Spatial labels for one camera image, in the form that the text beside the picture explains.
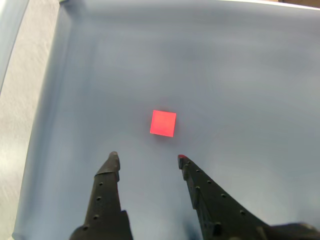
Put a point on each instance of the red cube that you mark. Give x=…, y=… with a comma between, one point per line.
x=163, y=123

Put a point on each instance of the blue-grey table mat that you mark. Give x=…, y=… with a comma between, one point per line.
x=200, y=62

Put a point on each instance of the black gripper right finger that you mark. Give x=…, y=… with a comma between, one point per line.
x=220, y=212

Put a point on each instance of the gripper black left finger taped tip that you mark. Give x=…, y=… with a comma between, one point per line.
x=102, y=200

